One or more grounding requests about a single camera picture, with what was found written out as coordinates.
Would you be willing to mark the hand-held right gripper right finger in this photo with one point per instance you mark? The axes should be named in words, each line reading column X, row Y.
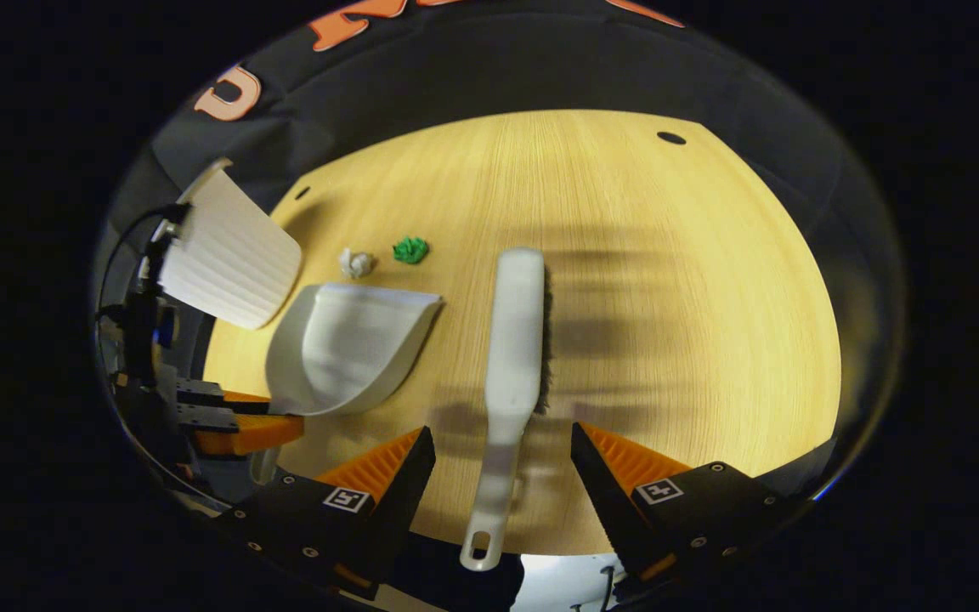
column 604, row 497

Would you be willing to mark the green paper ball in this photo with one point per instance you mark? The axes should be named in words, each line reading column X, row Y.
column 410, row 250

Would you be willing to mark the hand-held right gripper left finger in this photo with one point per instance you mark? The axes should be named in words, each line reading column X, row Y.
column 396, row 510

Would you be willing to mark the white plastic dustpan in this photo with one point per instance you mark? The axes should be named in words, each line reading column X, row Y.
column 353, row 348

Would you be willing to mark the white paper ball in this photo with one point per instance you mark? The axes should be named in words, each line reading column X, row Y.
column 356, row 263

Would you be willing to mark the white ribbed garbage bin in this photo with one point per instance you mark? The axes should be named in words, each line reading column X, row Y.
column 230, row 255

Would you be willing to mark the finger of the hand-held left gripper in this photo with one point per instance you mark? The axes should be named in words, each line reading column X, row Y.
column 243, row 433
column 200, row 392

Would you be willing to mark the wooden desktop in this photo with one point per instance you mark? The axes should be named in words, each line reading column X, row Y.
column 668, row 297

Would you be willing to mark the small white broom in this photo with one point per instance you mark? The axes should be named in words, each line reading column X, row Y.
column 513, row 340

